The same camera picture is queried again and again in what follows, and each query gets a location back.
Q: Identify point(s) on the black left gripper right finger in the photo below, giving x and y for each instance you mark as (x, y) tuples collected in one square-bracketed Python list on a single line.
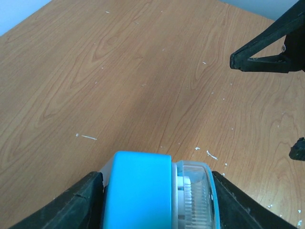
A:
[(239, 211)]

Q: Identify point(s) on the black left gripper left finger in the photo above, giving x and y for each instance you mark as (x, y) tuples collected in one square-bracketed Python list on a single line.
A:
[(79, 207)]

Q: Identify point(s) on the blue metronome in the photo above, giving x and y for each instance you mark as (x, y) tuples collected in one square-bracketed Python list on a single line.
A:
[(138, 191)]

